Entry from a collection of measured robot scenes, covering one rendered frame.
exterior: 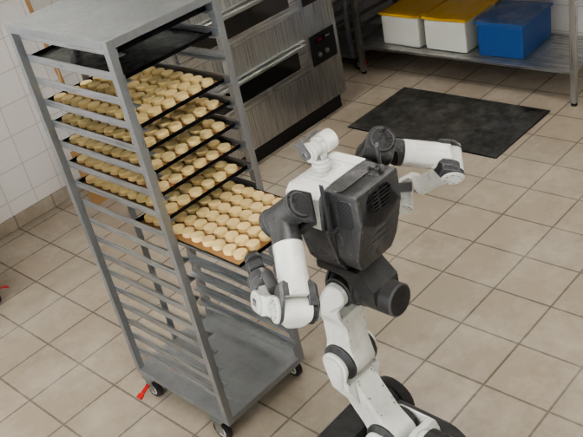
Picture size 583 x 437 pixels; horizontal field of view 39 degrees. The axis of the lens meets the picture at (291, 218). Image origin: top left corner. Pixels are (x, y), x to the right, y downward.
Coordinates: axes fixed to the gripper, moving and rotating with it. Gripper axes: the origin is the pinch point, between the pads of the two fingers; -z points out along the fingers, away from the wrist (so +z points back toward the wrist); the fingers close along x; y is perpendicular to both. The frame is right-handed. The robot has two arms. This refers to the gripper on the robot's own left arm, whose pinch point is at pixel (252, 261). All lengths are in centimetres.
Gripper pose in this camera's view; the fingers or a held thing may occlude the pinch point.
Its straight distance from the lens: 276.8
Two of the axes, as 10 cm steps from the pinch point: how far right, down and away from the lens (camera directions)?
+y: -9.4, 3.1, -1.5
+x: -1.9, -8.3, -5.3
